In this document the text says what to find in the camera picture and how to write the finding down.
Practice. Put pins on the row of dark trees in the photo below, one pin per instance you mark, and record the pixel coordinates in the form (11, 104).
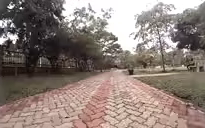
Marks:
(40, 26)

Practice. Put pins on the large dark tree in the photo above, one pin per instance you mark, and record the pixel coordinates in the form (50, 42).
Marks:
(198, 30)

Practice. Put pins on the metal fence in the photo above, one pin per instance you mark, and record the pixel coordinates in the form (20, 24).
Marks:
(13, 60)

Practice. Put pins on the slender tall tree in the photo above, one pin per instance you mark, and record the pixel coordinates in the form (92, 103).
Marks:
(159, 31)

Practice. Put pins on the row of distant trees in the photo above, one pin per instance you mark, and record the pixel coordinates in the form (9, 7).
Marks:
(140, 58)

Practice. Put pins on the green grass area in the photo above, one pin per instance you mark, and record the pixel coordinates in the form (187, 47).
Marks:
(23, 85)
(150, 70)
(186, 85)

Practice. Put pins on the red brick path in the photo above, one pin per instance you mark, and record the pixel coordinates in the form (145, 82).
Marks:
(103, 103)

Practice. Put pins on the dark rubbish bin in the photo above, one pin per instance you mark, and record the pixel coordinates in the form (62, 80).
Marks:
(130, 71)

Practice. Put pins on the pale side path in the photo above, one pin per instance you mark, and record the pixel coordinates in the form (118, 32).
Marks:
(156, 74)

